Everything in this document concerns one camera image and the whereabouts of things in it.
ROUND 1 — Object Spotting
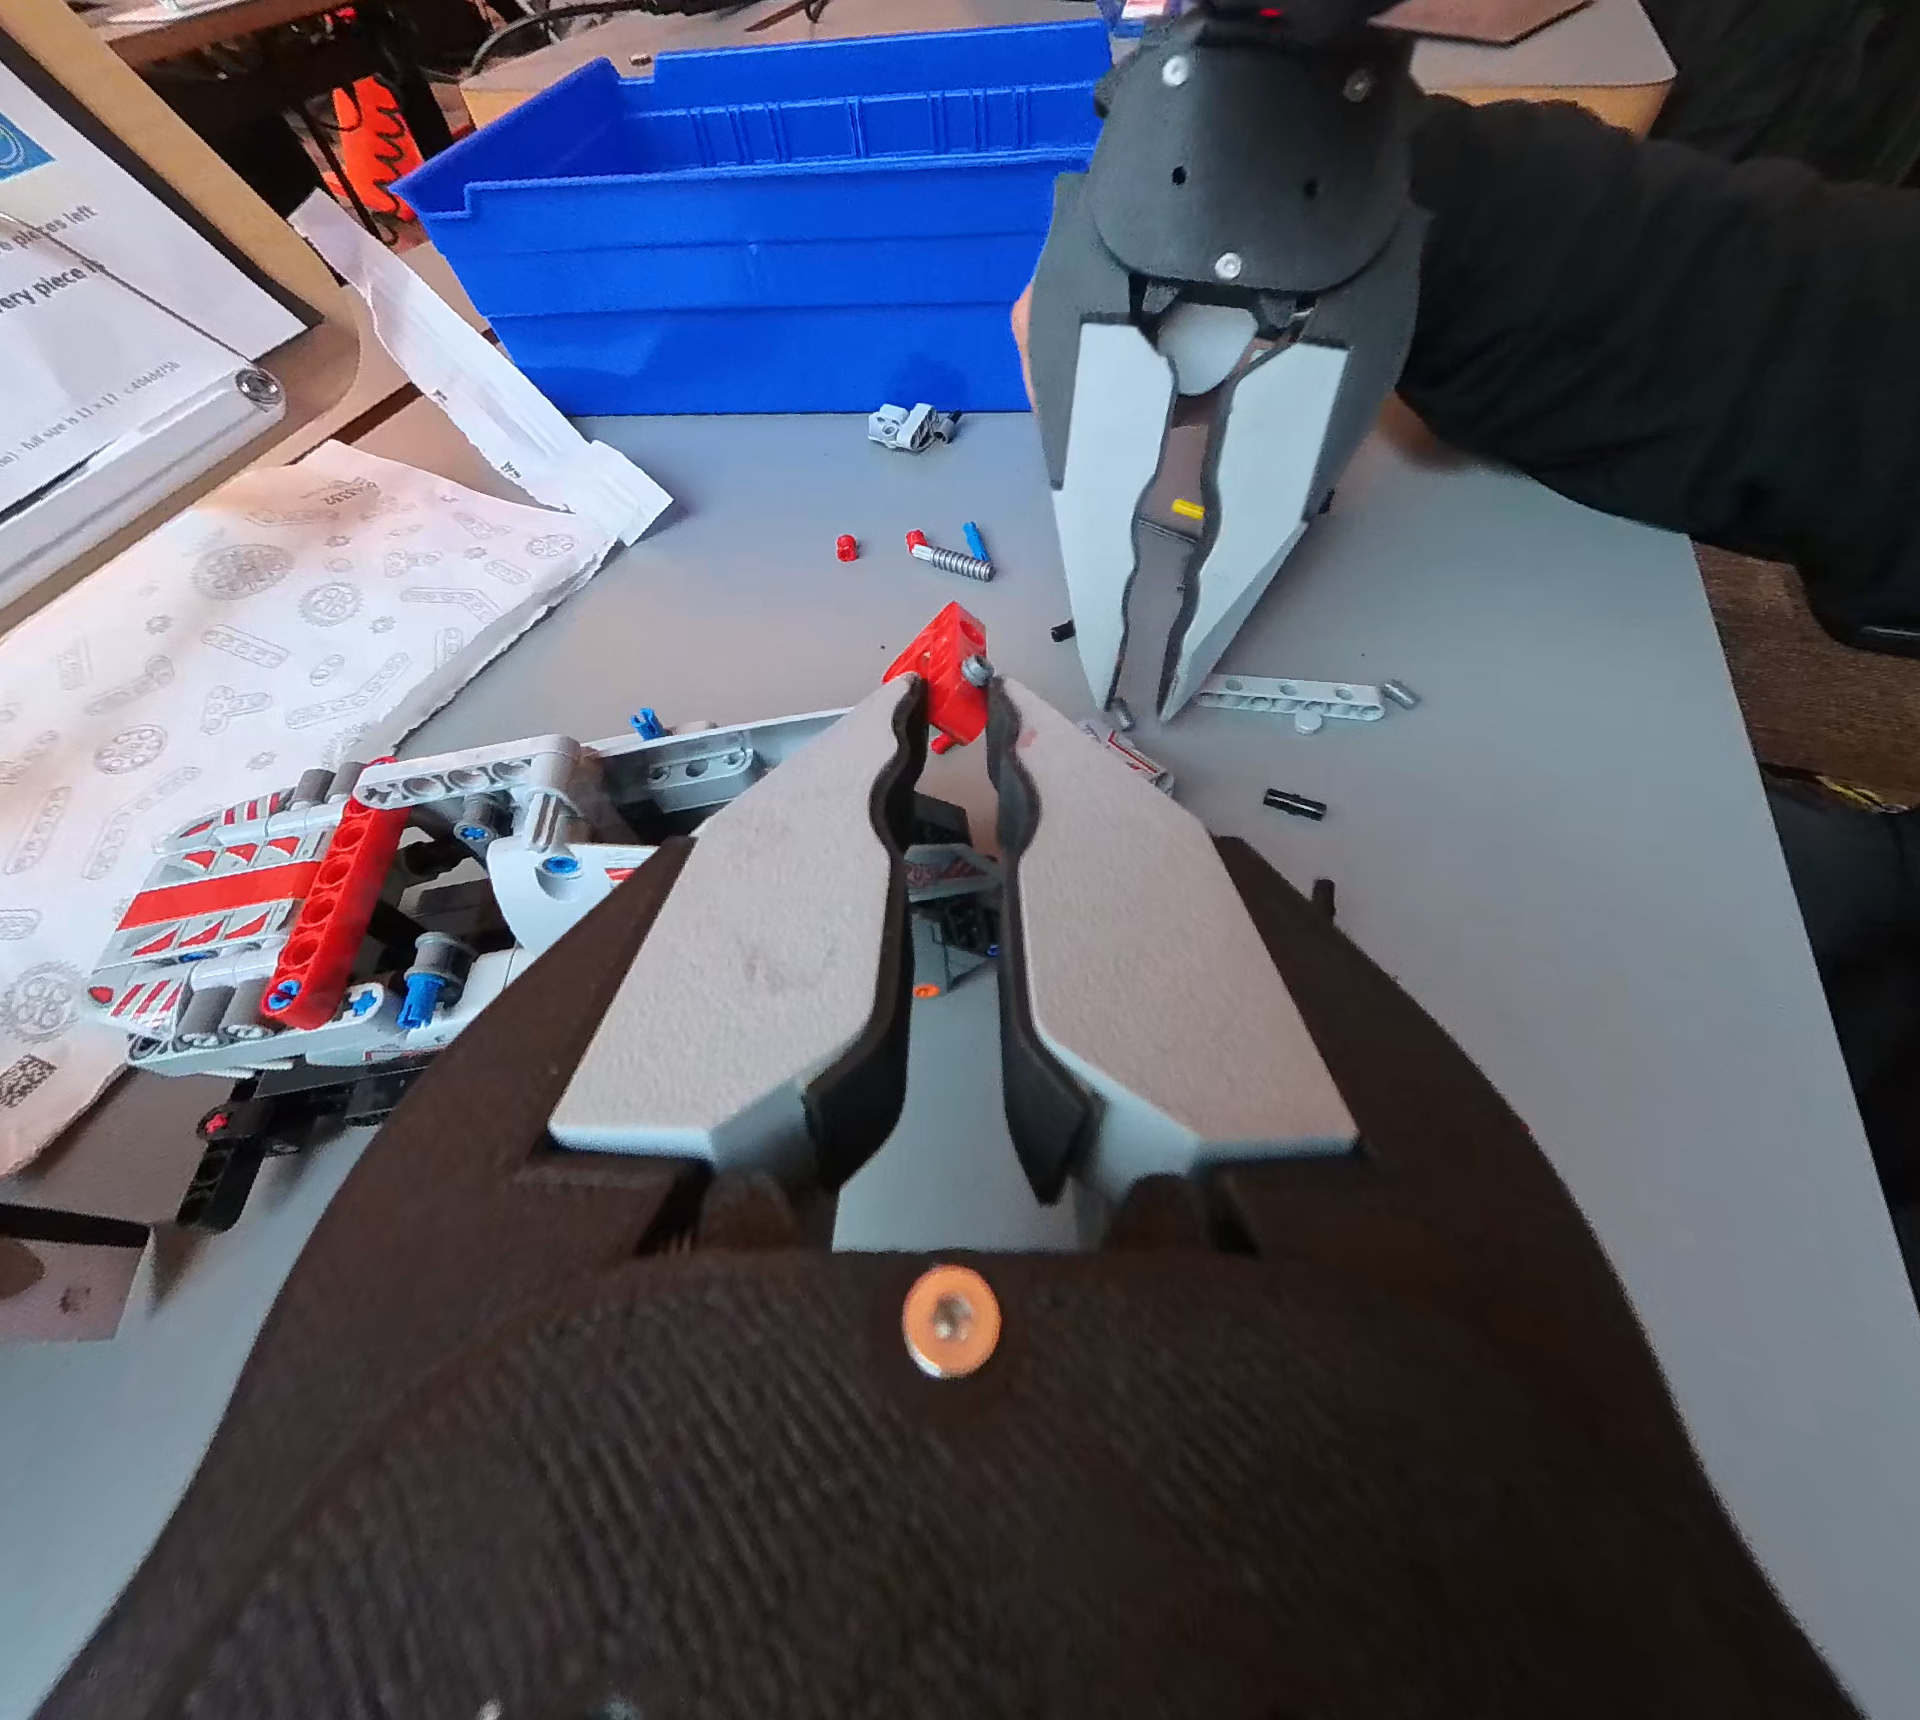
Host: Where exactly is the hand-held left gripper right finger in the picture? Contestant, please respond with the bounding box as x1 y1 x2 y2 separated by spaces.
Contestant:
983 674 1364 1209

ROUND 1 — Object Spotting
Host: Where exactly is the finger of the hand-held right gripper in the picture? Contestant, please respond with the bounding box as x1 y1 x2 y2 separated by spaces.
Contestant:
1153 341 1349 725
1046 317 1191 707

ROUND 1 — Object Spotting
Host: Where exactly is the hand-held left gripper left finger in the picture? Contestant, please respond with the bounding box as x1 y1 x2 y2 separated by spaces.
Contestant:
545 674 924 1205

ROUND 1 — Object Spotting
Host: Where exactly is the red lego assembly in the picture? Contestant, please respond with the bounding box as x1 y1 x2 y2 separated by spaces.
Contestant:
883 602 1001 763

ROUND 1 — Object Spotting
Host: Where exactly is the grey red lego vehicle model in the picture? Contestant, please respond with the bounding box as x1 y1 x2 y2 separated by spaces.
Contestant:
87 707 1004 1235

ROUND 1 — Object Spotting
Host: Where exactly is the person's right forearm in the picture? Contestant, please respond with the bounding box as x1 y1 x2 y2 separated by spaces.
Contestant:
1394 92 1920 650

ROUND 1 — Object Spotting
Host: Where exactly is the white printed lego panel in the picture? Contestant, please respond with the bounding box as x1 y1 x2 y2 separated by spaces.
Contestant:
1081 719 1177 800

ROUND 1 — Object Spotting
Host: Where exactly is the grey lego beam with stud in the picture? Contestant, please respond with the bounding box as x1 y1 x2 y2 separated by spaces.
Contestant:
1193 674 1387 736

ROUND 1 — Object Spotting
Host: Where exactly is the brown flat sheet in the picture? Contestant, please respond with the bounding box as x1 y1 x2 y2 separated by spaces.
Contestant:
1369 0 1601 46

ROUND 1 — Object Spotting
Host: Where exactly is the blue plastic bin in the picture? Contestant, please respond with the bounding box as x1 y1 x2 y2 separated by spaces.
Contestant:
387 23 1120 420

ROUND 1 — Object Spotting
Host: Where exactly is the wooden display board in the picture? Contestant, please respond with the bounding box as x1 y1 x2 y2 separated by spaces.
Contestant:
0 0 422 613

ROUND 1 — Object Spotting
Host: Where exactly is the white holder rail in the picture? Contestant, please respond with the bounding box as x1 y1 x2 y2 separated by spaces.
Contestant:
0 363 291 583

